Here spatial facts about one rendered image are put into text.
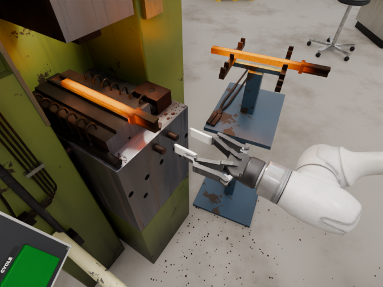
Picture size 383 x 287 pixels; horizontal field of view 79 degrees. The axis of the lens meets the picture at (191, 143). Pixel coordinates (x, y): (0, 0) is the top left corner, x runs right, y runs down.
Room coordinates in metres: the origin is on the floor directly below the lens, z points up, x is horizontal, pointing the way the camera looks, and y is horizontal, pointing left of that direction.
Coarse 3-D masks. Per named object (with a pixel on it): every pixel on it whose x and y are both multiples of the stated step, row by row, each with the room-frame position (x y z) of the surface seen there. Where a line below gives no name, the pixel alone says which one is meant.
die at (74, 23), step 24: (0, 0) 0.57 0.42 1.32; (24, 0) 0.51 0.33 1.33; (48, 0) 0.47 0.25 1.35; (72, 0) 0.50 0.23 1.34; (96, 0) 0.55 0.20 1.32; (120, 0) 0.60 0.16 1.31; (24, 24) 0.54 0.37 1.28; (48, 24) 0.48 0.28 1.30; (72, 24) 0.49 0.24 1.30; (96, 24) 0.53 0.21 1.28
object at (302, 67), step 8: (216, 48) 0.95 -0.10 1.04; (224, 48) 0.95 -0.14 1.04; (240, 56) 0.90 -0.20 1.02; (248, 56) 0.89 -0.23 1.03; (256, 56) 0.88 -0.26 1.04; (264, 56) 0.88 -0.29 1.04; (272, 64) 0.85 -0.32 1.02; (280, 64) 0.84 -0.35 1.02; (288, 64) 0.82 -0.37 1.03; (296, 64) 0.81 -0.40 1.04; (304, 64) 0.80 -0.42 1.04; (312, 64) 0.81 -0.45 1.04; (304, 72) 0.80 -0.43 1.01; (312, 72) 0.79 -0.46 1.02; (320, 72) 0.79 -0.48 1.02; (328, 72) 0.78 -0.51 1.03
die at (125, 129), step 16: (48, 80) 0.77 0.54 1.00; (80, 80) 0.77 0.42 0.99; (48, 96) 0.69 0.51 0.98; (64, 96) 0.68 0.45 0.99; (80, 96) 0.67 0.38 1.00; (112, 96) 0.67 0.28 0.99; (64, 112) 0.60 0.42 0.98; (80, 112) 0.59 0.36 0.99; (96, 112) 0.59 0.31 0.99; (112, 112) 0.58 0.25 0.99; (80, 128) 0.53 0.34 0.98; (112, 128) 0.51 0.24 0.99; (128, 128) 0.54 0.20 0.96; (96, 144) 0.50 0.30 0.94; (112, 144) 0.48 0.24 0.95
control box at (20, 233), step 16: (0, 224) 0.17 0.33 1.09; (16, 224) 0.18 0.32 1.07; (0, 240) 0.15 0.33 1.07; (16, 240) 0.15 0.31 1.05; (32, 240) 0.16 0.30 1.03; (48, 240) 0.17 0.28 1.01; (0, 256) 0.13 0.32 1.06; (16, 256) 0.13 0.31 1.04; (64, 256) 0.15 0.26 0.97; (0, 272) 0.10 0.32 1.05
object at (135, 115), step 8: (64, 80) 0.75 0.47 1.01; (72, 80) 0.75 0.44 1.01; (72, 88) 0.71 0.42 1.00; (80, 88) 0.70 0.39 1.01; (88, 88) 0.70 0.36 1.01; (88, 96) 0.66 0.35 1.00; (96, 96) 0.65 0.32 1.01; (104, 96) 0.65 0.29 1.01; (104, 104) 0.62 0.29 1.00; (112, 104) 0.61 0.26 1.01; (120, 104) 0.61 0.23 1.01; (120, 112) 0.58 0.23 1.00; (128, 112) 0.57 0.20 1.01; (136, 112) 0.55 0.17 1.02; (144, 112) 0.55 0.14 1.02; (136, 120) 0.55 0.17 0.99; (144, 120) 0.54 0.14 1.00; (152, 120) 0.52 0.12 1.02; (152, 128) 0.52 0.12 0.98; (160, 128) 0.53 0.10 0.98
